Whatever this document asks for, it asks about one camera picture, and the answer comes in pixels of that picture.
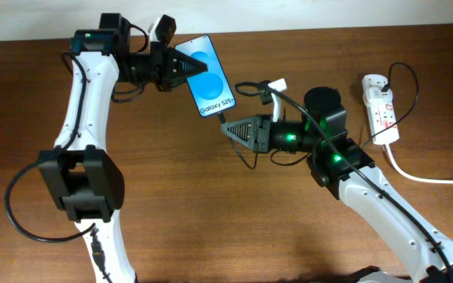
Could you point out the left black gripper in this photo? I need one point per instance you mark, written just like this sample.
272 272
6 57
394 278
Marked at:
164 61

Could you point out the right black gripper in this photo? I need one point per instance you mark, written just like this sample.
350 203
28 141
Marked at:
265 135

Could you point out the white charger adapter plug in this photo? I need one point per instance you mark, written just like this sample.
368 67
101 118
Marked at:
373 93

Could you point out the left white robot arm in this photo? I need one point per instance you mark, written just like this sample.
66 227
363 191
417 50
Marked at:
82 179

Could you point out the white power strip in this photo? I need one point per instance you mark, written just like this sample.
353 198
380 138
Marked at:
381 119

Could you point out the blue Galaxy smartphone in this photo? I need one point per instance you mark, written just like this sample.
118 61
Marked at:
210 90

